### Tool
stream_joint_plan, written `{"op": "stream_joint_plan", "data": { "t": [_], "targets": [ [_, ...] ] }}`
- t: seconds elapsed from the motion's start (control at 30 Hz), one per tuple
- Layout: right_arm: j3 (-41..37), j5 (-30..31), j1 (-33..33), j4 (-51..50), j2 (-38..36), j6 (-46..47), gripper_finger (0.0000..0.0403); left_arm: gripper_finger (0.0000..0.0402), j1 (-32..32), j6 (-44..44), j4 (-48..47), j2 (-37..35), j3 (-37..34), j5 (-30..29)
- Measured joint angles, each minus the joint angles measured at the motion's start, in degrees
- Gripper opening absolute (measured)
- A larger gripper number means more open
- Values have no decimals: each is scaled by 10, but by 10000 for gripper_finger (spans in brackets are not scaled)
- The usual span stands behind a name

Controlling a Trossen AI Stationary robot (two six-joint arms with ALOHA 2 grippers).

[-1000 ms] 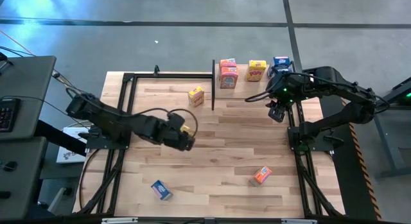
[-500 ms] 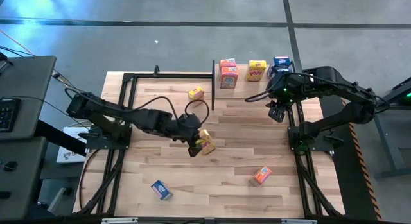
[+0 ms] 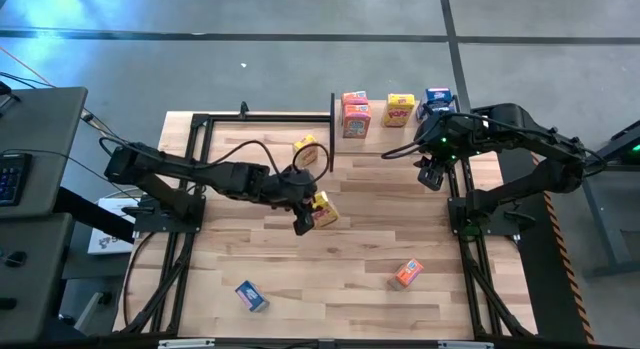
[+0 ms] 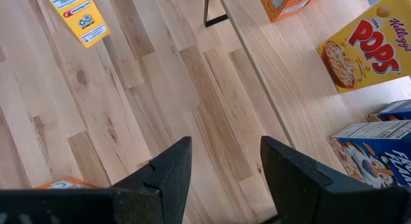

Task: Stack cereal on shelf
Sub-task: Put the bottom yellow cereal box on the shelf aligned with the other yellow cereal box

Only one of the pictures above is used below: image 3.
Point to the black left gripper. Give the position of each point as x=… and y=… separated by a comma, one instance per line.
x=295, y=188

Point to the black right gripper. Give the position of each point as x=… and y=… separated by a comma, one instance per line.
x=442, y=134

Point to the yellow Corn Pops cereal box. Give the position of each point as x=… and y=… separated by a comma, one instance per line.
x=398, y=111
x=305, y=150
x=327, y=214

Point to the orange Mini-Wheats cereal box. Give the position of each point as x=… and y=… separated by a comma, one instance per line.
x=355, y=97
x=408, y=273
x=356, y=121

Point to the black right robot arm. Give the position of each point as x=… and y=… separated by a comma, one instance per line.
x=540, y=144

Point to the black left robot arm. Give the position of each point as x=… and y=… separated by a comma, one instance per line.
x=225, y=174

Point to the wooden shelf with black legs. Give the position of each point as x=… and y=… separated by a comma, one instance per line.
x=380, y=144

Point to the black mat with hazard stripes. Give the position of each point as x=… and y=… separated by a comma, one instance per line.
x=542, y=289

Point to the grey metal stand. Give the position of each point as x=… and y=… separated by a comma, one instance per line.
x=617, y=224

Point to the black box with green lights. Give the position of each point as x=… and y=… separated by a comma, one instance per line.
x=632, y=151

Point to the white box with logo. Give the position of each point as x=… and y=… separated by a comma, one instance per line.
x=107, y=241

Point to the grey desk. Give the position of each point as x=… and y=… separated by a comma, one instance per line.
x=30, y=289
x=45, y=129

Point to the black backlit keyboard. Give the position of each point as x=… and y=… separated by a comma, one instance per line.
x=12, y=181

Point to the black aluminium rig frame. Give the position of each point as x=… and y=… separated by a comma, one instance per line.
x=270, y=118

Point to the silver metal bracket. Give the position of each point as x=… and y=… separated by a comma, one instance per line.
x=185, y=343
x=465, y=345

